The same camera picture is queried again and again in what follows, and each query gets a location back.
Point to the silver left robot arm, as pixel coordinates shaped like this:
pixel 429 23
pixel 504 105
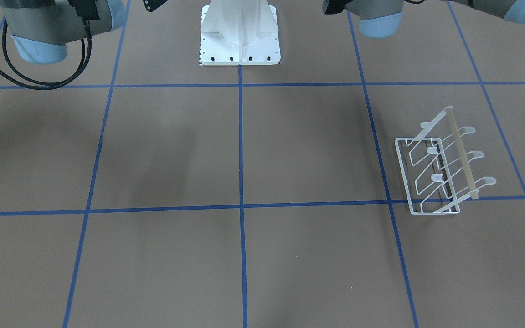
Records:
pixel 380 19

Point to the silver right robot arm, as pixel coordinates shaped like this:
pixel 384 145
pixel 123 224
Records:
pixel 41 29

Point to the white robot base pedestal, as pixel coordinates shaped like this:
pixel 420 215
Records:
pixel 239 32

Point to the white wire cup holder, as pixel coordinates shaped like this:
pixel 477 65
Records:
pixel 435 166

